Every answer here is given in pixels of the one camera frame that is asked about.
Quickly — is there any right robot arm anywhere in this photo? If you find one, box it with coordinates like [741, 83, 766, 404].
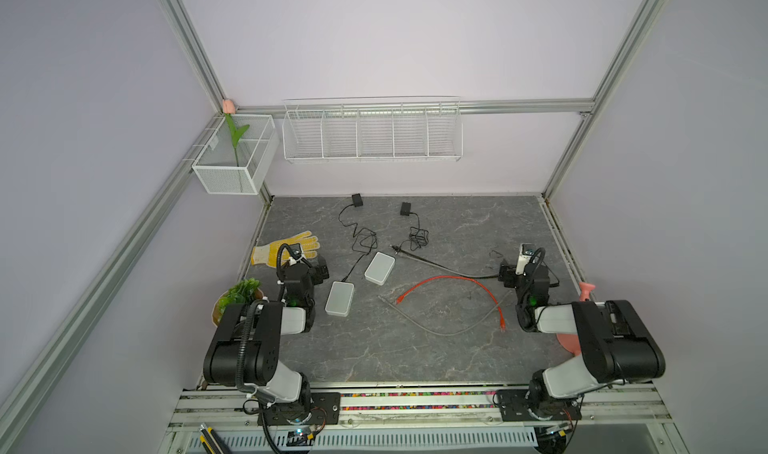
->
[494, 243, 666, 421]

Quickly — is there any potted green plant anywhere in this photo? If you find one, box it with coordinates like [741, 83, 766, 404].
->
[211, 278, 264, 326]

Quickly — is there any red ethernet cable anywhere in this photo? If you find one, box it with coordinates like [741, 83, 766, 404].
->
[395, 275, 508, 333]

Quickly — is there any black power adapter cable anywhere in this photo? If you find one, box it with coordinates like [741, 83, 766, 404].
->
[337, 192, 379, 282]
[399, 200, 431, 252]

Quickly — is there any yellow white work glove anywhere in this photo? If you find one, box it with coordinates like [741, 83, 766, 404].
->
[250, 230, 322, 269]

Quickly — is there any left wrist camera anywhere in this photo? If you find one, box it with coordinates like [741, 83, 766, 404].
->
[276, 256, 313, 276]

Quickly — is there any pink watering can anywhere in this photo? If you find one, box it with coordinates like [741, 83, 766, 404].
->
[556, 282, 596, 356]

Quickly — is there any small white mesh basket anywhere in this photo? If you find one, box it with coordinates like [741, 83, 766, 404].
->
[192, 114, 280, 195]

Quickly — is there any long white wire basket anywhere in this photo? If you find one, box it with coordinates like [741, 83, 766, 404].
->
[282, 96, 464, 162]

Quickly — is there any artificial pink tulip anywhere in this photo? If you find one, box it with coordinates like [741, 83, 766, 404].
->
[221, 100, 250, 167]

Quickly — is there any black ethernet cable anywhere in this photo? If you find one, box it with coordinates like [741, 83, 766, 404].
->
[391, 244, 505, 280]

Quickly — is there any white network switch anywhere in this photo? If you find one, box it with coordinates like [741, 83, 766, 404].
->
[325, 281, 355, 317]
[364, 252, 396, 286]

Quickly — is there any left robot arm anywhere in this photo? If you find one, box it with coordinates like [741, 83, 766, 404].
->
[203, 242, 329, 424]

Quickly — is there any grey ethernet cable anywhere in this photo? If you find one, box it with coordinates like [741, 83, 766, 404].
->
[377, 288, 516, 338]

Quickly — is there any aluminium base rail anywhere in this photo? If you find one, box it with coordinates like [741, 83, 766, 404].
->
[159, 384, 688, 453]

